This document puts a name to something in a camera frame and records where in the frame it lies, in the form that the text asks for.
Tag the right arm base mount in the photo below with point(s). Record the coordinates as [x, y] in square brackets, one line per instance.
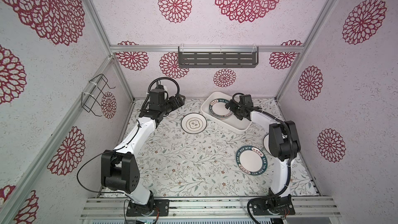
[273, 206]

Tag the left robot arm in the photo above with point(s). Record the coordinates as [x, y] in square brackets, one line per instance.
[119, 169]

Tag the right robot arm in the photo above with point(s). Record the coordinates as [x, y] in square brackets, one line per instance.
[283, 140]

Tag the green clover plate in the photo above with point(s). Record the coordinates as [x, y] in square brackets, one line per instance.
[193, 123]

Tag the white plastic bin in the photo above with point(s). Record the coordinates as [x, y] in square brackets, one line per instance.
[231, 123]

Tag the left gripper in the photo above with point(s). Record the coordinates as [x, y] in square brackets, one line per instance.
[175, 104]

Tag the green rim lettered plate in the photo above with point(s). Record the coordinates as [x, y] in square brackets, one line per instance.
[251, 160]
[217, 108]

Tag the aluminium front rail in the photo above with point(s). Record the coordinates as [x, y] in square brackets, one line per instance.
[209, 208]

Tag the grey slotted wall shelf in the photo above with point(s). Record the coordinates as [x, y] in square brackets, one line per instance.
[220, 59]

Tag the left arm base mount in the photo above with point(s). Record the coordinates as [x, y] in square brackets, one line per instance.
[154, 208]

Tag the clover plate far right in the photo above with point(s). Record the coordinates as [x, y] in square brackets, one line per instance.
[266, 143]

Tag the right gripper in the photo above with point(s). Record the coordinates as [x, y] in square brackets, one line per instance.
[235, 109]

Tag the black wire wall rack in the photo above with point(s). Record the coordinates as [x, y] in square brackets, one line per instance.
[89, 100]

